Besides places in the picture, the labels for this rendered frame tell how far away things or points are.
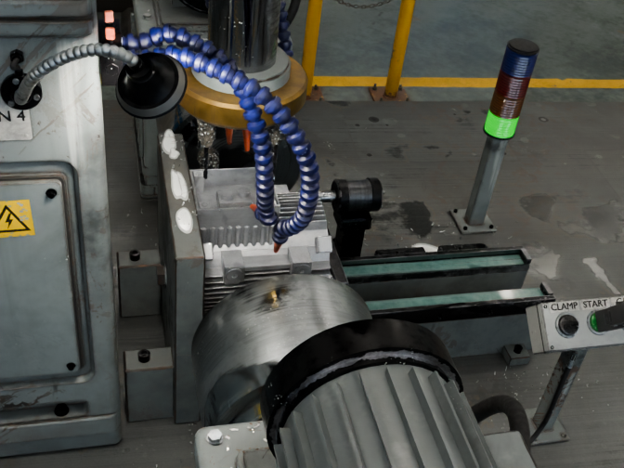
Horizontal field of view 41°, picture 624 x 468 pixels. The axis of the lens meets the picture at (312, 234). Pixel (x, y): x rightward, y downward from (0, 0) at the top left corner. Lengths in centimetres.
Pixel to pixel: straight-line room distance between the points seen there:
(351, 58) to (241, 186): 292
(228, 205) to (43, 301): 31
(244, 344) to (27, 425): 40
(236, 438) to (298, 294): 23
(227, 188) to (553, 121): 121
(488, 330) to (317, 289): 52
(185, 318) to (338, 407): 52
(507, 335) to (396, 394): 86
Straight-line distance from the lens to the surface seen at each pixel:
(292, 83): 111
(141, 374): 127
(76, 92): 92
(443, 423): 69
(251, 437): 89
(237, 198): 124
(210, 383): 102
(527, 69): 161
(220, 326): 104
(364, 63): 413
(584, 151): 219
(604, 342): 127
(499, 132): 167
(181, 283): 113
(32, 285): 108
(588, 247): 186
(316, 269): 124
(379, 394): 69
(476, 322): 146
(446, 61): 429
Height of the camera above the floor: 187
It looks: 39 degrees down
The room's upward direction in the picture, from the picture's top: 8 degrees clockwise
